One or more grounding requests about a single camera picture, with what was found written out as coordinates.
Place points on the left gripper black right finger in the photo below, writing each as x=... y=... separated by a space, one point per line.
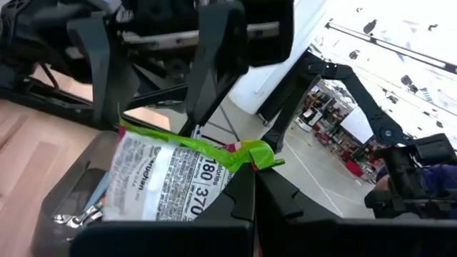
x=321 y=239

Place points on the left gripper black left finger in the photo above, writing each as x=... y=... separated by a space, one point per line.
x=178 y=239

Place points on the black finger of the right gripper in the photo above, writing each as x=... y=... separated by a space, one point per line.
x=107 y=78
x=221 y=53

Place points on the green pink ramen packet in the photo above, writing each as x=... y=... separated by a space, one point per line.
x=160 y=178

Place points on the dark grey translucent bin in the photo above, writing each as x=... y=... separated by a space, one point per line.
x=64 y=185

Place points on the black background robot arm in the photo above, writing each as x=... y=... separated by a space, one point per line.
x=371 y=110
x=403 y=171

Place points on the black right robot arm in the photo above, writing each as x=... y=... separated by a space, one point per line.
x=32 y=35

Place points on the white panel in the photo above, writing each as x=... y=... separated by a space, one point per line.
x=357 y=125

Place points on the storage shelves with goods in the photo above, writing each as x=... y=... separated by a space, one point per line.
x=332 y=107

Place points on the black aluminium table frame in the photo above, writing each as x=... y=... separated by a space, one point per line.
x=43 y=101

